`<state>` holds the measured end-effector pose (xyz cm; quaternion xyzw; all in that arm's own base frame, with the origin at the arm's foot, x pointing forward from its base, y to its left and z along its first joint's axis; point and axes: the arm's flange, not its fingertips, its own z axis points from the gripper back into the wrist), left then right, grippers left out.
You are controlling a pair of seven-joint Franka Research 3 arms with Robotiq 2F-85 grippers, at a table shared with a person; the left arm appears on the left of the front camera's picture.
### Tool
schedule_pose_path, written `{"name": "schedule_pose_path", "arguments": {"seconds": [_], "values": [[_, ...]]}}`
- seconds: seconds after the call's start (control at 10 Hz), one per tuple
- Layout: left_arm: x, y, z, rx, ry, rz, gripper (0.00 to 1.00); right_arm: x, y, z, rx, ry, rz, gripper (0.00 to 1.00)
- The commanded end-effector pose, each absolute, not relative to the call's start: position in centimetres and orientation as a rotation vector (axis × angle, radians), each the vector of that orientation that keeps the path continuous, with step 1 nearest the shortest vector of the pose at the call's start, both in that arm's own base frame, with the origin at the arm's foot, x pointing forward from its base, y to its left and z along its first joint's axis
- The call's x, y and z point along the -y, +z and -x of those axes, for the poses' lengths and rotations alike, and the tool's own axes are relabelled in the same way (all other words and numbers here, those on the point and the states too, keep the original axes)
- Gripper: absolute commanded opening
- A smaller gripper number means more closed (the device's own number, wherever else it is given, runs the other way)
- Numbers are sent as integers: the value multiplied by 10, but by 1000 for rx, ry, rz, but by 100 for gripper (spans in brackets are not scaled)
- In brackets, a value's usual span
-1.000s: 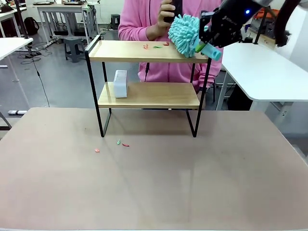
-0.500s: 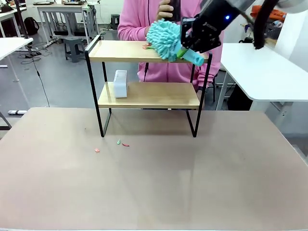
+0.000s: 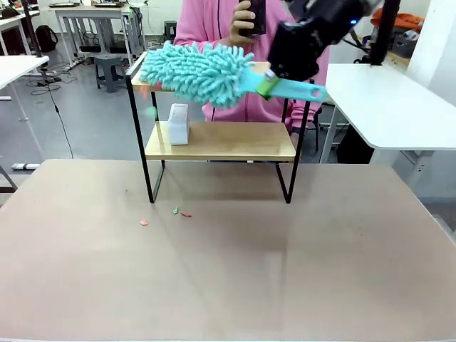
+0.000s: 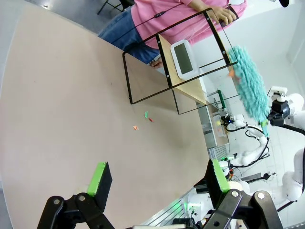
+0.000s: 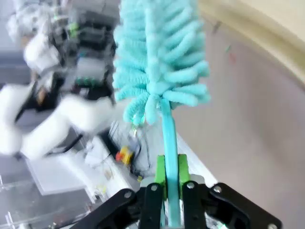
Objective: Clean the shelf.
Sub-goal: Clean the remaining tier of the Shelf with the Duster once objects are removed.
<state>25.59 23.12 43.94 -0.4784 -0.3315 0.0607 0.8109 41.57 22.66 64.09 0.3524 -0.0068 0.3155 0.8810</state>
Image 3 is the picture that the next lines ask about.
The orange fabric item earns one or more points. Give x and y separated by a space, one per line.
406 19

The large white side table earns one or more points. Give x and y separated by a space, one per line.
384 103

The thin black stand pole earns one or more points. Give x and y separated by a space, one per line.
32 28

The small white side table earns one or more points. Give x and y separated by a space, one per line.
18 67

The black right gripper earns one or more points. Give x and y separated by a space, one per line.
295 50

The white box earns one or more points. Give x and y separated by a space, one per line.
179 124

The teal microfiber duster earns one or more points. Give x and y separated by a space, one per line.
199 75

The black handheld device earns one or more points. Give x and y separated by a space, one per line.
257 18

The grey plastic crate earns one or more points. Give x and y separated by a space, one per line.
404 42

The white power strip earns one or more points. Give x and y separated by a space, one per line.
25 166

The red paper scrap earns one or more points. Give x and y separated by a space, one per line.
186 214

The person's pink hoodie torso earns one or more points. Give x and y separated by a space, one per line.
210 25

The white workbench desk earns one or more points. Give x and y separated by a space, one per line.
92 10

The person's right hand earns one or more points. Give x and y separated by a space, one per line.
242 25

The grey plastic stool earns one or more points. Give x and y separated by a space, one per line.
110 71

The black metal wooden shelf rack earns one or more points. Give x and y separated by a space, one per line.
231 142

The orange paper scrap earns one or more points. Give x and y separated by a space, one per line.
144 223

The thick black stand pole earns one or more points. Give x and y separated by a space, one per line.
384 32

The black backpack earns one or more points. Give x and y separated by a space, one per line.
46 38

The green paper scrap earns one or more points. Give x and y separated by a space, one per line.
175 210

